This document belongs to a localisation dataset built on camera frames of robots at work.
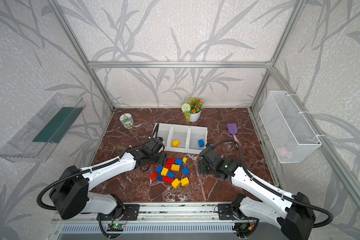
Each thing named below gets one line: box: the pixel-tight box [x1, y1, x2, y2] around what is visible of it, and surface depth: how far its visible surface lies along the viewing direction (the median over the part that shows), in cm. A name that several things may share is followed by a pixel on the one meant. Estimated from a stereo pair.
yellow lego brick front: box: [171, 178, 181, 189], surface depth 83 cm
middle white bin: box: [168, 124, 191, 153], surface depth 101 cm
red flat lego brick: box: [163, 175, 174, 184], surface depth 84 cm
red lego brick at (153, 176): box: [149, 172, 158, 181], surface depth 87 cm
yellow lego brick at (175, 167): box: [171, 164, 180, 172], surface depth 90 cm
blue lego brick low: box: [156, 174, 164, 182], surface depth 86 cm
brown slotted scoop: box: [110, 145, 127, 158], surface depth 98 cm
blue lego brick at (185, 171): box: [182, 167, 190, 176], surface depth 89 cm
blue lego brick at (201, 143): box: [198, 139, 205, 148], surface depth 101 cm
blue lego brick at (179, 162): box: [175, 158, 184, 167], surface depth 91 cm
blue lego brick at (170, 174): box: [166, 171, 176, 179], surface depth 87 cm
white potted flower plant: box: [181, 98, 204, 123], surface depth 104 cm
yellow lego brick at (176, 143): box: [171, 139, 181, 148], surface depth 99 cm
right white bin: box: [180, 125, 208, 154], surface depth 101 cm
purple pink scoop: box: [226, 123, 239, 142], surface depth 110 cm
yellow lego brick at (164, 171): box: [160, 167, 169, 176], surface depth 87 cm
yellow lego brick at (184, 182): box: [180, 177, 190, 187], surface depth 84 cm
